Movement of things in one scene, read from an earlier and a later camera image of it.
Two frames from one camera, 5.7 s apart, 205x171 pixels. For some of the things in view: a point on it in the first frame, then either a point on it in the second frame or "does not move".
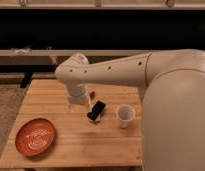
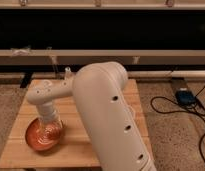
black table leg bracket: [25, 80] does not move
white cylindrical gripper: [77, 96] to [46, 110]
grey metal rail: [53, 57] does not move
